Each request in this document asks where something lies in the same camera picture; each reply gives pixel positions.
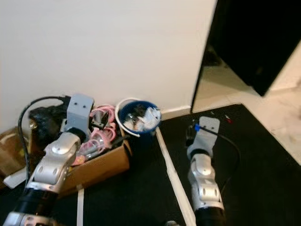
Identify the black crumpled bag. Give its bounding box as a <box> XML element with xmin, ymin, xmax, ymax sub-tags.
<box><xmin>28</xmin><ymin>106</ymin><xmax>70</xmax><ymax>146</ymax></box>

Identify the small brown cardboard box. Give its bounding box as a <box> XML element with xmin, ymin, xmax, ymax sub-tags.
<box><xmin>0</xmin><ymin>128</ymin><xmax>30</xmax><ymax>178</ymax></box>

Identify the black floor mat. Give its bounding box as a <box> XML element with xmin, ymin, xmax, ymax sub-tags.
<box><xmin>0</xmin><ymin>104</ymin><xmax>301</xmax><ymax>226</ymax></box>

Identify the black glossy panel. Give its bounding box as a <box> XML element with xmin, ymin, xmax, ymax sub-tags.
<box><xmin>190</xmin><ymin>0</ymin><xmax>301</xmax><ymax>113</ymax></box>

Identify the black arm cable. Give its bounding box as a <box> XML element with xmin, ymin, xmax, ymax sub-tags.
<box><xmin>197</xmin><ymin>123</ymin><xmax>241</xmax><ymax>191</ymax></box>
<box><xmin>18</xmin><ymin>95</ymin><xmax>72</xmax><ymax>170</ymax></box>

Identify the white flat packet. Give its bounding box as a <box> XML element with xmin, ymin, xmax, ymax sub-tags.
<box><xmin>2</xmin><ymin>167</ymin><xmax>32</xmax><ymax>190</ymax></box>

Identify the long white floor strip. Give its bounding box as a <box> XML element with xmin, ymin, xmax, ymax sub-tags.
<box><xmin>154</xmin><ymin>127</ymin><xmax>197</xmax><ymax>226</ymax></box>

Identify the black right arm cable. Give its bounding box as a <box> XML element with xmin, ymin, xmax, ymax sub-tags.
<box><xmin>197</xmin><ymin>123</ymin><xmax>241</xmax><ymax>191</ymax></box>

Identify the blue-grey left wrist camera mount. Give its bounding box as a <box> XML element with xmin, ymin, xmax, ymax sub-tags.
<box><xmin>65</xmin><ymin>93</ymin><xmax>95</xmax><ymax>136</ymax></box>

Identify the short white floor strip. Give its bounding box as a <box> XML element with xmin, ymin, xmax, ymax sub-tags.
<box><xmin>76</xmin><ymin>188</ymin><xmax>86</xmax><ymax>226</ymax></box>

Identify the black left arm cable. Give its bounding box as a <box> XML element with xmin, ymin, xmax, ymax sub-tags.
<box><xmin>18</xmin><ymin>95</ymin><xmax>72</xmax><ymax>170</ymax></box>

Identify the pink cord bundle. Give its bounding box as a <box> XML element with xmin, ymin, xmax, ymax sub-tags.
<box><xmin>75</xmin><ymin>105</ymin><xmax>123</xmax><ymax>163</ymax></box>

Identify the white paper trash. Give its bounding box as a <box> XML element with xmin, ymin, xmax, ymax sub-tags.
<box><xmin>143</xmin><ymin>106</ymin><xmax>162</xmax><ymax>130</ymax></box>

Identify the blue rubbish bin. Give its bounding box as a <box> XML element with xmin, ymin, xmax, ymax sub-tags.
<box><xmin>116</xmin><ymin>97</ymin><xmax>164</xmax><ymax>146</ymax></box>

